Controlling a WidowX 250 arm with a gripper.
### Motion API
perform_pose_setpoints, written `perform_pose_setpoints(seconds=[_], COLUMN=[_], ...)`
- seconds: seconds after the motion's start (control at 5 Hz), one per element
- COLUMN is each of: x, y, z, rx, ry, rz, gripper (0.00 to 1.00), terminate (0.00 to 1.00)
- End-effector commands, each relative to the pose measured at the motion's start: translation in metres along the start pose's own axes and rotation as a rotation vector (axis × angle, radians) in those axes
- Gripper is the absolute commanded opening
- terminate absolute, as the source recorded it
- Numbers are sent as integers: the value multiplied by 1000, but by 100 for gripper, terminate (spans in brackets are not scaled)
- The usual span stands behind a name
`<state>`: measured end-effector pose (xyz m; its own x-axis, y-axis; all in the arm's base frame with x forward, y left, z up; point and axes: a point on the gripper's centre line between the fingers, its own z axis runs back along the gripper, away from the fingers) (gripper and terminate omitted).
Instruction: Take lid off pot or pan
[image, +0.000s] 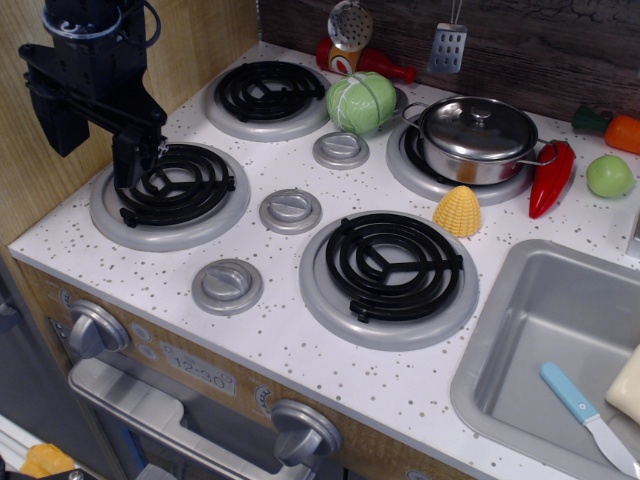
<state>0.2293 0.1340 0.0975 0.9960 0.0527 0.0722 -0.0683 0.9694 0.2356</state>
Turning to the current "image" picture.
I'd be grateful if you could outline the oven dial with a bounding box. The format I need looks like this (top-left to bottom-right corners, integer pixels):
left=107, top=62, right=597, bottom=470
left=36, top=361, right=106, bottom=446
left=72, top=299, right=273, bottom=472
left=271, top=399, right=343, bottom=467
left=69, top=300, right=130, bottom=359

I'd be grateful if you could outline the hanging steel strainer spoon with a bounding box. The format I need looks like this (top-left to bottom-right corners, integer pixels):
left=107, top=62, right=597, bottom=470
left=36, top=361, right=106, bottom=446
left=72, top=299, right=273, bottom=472
left=327, top=0, right=373, bottom=53

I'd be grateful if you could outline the back silver stove knob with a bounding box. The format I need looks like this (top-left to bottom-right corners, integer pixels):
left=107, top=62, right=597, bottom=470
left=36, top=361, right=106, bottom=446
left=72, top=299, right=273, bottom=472
left=312, top=132, right=370, bottom=170

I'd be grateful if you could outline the green toy apple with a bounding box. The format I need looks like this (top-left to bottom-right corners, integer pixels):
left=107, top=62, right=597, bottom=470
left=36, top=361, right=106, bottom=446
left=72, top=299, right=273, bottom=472
left=586, top=155, right=637, bottom=198

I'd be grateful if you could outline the middle silver stove knob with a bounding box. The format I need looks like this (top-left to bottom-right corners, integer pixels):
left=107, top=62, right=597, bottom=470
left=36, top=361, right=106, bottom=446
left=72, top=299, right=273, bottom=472
left=259, top=188, right=323, bottom=235

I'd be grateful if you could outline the oven clock display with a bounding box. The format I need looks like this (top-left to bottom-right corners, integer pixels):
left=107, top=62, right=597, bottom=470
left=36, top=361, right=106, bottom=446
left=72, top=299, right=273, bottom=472
left=160, top=342, right=237, bottom=396

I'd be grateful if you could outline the steel pot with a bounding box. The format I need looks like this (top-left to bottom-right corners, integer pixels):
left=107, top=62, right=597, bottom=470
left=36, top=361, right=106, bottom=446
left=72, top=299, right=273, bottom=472
left=401, top=96, right=559, bottom=186

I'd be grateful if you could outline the orange toy carrot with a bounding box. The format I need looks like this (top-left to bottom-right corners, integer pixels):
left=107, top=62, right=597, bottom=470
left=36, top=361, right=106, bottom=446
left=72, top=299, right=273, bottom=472
left=571, top=104, right=640, bottom=155

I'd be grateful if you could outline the silver stove knob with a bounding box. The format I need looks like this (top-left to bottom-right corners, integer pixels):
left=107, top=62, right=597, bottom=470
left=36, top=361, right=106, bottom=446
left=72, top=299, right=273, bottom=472
left=259, top=188, right=323, bottom=235
left=312, top=132, right=370, bottom=170
left=191, top=259, right=264, bottom=316

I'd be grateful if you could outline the front silver stove knob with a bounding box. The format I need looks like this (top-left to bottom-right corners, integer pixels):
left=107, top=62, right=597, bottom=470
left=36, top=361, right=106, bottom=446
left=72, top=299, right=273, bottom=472
left=191, top=259, right=264, bottom=316

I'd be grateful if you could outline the cream toy block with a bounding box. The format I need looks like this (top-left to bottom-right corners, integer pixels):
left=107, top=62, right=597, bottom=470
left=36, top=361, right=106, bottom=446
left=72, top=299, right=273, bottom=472
left=605, top=347, right=640, bottom=424

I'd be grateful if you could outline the back left black burner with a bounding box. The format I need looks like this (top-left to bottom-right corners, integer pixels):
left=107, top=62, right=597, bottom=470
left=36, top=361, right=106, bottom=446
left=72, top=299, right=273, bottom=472
left=204, top=61, right=330, bottom=143

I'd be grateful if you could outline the right oven dial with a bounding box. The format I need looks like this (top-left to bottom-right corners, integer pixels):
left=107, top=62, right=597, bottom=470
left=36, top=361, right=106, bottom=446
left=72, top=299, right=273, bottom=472
left=271, top=399, right=343, bottom=467

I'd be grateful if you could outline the black burner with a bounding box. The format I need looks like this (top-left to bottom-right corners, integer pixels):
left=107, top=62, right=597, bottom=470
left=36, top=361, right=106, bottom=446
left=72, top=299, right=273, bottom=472
left=204, top=61, right=330, bottom=143
left=90, top=143, right=251, bottom=252
left=299, top=211, right=480, bottom=352

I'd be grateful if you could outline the green toy cabbage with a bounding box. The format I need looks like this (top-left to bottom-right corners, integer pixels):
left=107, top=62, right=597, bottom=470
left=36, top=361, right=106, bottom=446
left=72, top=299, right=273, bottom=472
left=326, top=72, right=397, bottom=135

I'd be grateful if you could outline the grey sink basin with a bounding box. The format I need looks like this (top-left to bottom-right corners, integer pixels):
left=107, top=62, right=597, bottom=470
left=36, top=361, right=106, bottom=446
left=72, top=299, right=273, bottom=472
left=451, top=240, right=639, bottom=479

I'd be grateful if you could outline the red toy chili pepper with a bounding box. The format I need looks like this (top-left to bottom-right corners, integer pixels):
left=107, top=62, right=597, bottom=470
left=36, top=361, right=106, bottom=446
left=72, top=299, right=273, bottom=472
left=529, top=140, right=576, bottom=219

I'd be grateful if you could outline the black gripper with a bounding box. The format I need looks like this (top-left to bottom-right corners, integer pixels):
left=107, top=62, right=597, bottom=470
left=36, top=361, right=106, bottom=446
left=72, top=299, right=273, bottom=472
left=18, top=34, right=167, bottom=189

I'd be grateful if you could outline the red toy ketchup bottle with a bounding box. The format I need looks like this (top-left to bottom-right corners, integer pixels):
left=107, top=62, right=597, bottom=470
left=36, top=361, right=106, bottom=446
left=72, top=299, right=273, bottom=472
left=316, top=37, right=416, bottom=84

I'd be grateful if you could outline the left oven dial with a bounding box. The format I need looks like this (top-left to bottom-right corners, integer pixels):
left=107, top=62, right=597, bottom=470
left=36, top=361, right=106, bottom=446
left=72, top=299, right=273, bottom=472
left=69, top=300, right=130, bottom=359

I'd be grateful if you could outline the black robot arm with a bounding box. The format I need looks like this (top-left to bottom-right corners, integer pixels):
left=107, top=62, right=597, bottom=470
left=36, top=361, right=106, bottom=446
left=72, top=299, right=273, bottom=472
left=18, top=1, right=167, bottom=189

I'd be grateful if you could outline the steel pot lid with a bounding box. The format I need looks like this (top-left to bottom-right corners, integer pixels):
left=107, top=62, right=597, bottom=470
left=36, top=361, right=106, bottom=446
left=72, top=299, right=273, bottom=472
left=418, top=96, right=538, bottom=161

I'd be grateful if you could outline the yellow toy corn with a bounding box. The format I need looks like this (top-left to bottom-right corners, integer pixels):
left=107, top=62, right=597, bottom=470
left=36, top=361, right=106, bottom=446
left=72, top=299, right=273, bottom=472
left=432, top=186, right=482, bottom=237

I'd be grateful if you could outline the orange object lower left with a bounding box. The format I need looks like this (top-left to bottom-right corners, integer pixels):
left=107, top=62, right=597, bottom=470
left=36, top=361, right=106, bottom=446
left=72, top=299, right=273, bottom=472
left=19, top=444, right=76, bottom=479

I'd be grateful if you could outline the silver oven door handle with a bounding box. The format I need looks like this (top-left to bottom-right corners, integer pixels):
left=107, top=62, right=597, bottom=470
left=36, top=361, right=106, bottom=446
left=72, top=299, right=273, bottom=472
left=69, top=359, right=317, bottom=479

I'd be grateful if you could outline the front left black burner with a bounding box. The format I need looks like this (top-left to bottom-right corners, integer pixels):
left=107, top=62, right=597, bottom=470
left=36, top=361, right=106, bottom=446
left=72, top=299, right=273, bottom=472
left=90, top=143, right=251, bottom=252

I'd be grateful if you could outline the hanging steel spatula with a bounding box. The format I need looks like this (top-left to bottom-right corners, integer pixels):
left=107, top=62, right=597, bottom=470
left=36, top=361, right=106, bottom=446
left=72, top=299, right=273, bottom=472
left=427, top=1, right=468, bottom=74

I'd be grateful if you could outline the back right burner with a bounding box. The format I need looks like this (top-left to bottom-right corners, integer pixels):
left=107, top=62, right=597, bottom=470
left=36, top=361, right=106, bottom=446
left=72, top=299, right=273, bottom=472
left=386, top=124, right=534, bottom=206

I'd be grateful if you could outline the blue handled toy knife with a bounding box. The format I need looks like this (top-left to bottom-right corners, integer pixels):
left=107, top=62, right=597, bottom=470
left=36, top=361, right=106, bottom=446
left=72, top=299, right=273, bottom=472
left=539, top=362, right=639, bottom=479

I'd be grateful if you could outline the front right black burner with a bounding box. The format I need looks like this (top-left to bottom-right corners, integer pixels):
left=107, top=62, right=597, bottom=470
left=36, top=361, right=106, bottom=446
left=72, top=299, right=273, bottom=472
left=299, top=211, right=480, bottom=352

